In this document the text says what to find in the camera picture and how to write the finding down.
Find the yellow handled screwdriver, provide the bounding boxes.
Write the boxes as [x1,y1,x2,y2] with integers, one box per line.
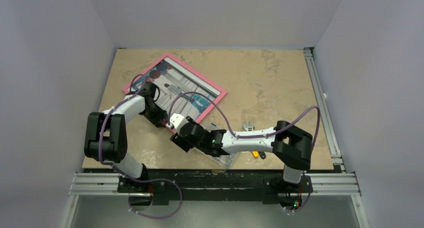
[251,151,260,158]

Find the clear screw organizer box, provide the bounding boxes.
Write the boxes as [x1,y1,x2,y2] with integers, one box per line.
[198,122,239,169]

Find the aluminium rail front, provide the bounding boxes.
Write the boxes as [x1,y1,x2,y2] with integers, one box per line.
[69,170,360,196]

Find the pink picture frame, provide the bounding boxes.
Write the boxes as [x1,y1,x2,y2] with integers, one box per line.
[122,54,228,123]

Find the aluminium rail right side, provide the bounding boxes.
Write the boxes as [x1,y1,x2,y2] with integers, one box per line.
[303,48,344,166]

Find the adjustable wrench black handle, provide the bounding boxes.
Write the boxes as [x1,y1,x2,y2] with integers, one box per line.
[242,121,267,160]

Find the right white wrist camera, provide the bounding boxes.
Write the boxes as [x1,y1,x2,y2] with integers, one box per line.
[166,113,188,133]

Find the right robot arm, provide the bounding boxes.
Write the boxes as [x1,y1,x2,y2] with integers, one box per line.
[169,114,317,191]

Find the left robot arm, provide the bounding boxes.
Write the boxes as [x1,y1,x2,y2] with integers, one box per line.
[83,82,167,192]

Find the aluminium rail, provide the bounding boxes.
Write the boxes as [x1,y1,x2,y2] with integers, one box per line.
[69,170,360,196]
[303,48,344,166]

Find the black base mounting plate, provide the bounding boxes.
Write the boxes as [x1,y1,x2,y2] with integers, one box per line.
[71,169,355,207]

